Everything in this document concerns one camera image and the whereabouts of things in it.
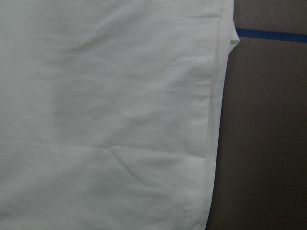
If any cream long sleeve shirt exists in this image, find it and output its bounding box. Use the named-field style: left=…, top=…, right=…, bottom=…
left=0, top=0, right=239, bottom=230

